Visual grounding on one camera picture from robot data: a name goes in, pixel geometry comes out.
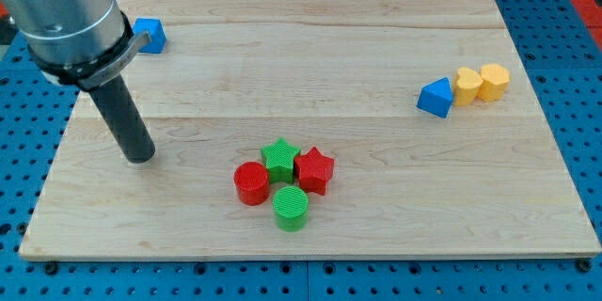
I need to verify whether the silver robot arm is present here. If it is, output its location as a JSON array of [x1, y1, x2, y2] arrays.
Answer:
[[1, 0, 151, 91]]

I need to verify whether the wooden board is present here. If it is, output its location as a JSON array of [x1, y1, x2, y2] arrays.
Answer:
[[20, 0, 601, 261]]

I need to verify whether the green star block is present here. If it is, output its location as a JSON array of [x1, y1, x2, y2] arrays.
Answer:
[[261, 137, 300, 183]]

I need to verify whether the red star block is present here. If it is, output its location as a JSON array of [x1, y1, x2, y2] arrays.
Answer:
[[293, 147, 335, 196]]

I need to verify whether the red cylinder block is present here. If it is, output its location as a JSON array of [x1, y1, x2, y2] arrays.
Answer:
[[233, 162, 270, 206]]

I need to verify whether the green cylinder block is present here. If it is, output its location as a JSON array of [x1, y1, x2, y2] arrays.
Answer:
[[273, 186, 309, 232]]

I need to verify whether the blue triangle block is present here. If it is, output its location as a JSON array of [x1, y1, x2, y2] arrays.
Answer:
[[416, 77, 453, 119]]

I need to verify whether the yellow heart block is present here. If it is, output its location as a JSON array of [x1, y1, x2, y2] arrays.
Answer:
[[452, 67, 483, 106]]

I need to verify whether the blue cube block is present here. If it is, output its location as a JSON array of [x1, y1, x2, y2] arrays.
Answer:
[[133, 18, 166, 54]]

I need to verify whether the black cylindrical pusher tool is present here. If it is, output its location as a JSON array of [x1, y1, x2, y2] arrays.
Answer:
[[89, 75, 155, 164]]

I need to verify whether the yellow hexagon block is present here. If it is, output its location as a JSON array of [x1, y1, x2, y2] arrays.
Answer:
[[477, 63, 511, 102]]

